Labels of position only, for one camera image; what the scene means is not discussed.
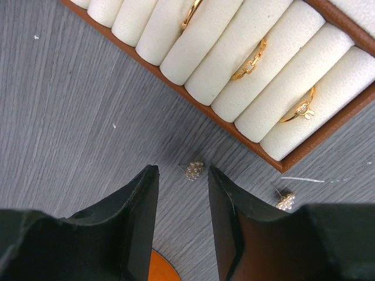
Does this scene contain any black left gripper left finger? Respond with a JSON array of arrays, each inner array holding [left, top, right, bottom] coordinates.
[[1, 165, 159, 280]]

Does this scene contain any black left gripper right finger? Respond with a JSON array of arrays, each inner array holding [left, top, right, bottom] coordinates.
[[208, 167, 374, 280]]

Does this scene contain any small pearl earring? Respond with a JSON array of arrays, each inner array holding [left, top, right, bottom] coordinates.
[[271, 181, 296, 211], [178, 160, 204, 181]]

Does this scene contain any brown jewelry tray insert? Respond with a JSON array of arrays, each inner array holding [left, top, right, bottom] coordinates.
[[65, 1, 374, 172]]

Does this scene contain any orange upturned bowl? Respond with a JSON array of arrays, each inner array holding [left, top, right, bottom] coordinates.
[[148, 249, 181, 281]]

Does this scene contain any gold bunny ring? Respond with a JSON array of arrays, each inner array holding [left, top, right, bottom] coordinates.
[[278, 86, 317, 124]]

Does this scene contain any gold chain link ring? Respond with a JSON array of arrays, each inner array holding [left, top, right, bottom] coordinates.
[[230, 37, 268, 81]]

